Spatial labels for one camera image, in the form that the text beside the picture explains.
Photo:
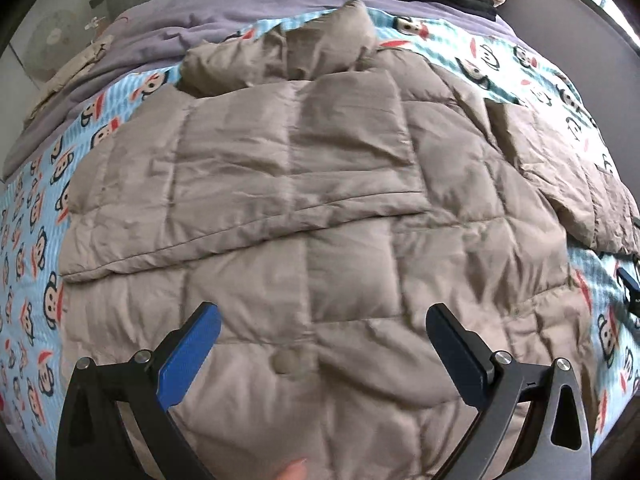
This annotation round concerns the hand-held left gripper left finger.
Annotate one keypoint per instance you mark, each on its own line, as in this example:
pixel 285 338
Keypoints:
pixel 189 357

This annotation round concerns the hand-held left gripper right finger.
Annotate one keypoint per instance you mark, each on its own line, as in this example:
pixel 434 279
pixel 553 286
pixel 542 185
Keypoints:
pixel 457 355

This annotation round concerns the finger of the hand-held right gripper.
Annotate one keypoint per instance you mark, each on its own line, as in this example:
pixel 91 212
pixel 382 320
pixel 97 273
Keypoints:
pixel 631 290

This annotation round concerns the beige quilted down jacket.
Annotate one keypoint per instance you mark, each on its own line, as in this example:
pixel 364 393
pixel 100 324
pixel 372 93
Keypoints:
pixel 325 185

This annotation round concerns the person's left hand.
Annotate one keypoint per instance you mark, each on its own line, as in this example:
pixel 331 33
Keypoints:
pixel 292 469

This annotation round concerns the blue striped monkey print blanket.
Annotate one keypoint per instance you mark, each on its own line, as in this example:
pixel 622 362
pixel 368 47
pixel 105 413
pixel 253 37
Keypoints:
pixel 30 240

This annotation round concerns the cream crumpled cloth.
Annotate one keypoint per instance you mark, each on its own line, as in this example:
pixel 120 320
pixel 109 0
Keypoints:
pixel 75 75

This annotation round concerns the purple duvet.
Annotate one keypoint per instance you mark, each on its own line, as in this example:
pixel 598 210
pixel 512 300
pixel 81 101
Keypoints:
pixel 200 15

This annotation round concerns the white round fan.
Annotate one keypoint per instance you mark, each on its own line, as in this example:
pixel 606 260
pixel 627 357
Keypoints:
pixel 50 40

